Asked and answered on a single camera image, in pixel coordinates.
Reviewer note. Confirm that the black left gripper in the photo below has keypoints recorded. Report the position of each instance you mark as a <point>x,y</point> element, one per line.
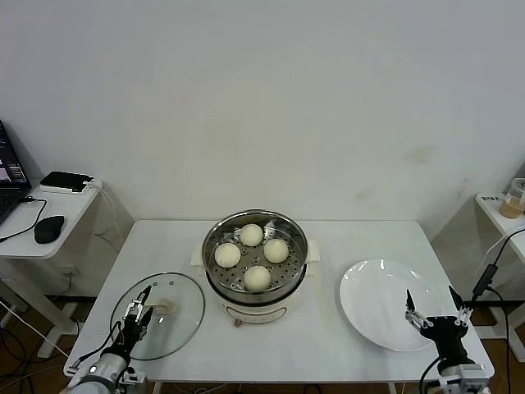
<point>133,328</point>

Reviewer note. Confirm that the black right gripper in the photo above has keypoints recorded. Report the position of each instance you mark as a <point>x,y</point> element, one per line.
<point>447,334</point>

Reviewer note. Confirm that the round glass pot lid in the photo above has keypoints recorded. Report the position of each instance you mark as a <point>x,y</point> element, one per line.
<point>180,328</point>

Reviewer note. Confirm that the white steamed baozi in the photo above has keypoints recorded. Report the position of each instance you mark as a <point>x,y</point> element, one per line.
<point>257,278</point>
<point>227,254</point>
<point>251,235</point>
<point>275,250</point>

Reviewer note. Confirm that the perforated steel steamer basket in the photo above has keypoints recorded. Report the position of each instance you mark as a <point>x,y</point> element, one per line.
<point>287,273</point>

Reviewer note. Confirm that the round white plate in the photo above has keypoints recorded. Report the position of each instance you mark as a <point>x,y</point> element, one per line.
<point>369,308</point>

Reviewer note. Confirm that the white side table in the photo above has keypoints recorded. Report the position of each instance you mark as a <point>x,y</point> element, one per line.
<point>498,221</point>
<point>69,209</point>

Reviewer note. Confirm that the cream electric cooker pot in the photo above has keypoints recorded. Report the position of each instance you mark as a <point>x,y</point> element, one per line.
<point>254,312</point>

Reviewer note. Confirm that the black computer mouse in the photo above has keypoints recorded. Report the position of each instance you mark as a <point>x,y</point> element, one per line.
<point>49,229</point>

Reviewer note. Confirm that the small printed white label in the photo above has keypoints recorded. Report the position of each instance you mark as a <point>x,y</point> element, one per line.
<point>492,198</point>

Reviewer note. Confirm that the clear plastic drink cup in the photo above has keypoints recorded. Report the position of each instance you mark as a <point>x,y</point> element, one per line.
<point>512,203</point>

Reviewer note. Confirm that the black smartphone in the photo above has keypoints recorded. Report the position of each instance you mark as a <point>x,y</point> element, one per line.
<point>65,180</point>

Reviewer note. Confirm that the black laptop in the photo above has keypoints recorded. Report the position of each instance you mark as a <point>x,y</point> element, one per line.
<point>7,164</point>

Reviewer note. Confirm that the white wall socket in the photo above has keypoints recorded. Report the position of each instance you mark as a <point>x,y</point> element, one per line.
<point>68,271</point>

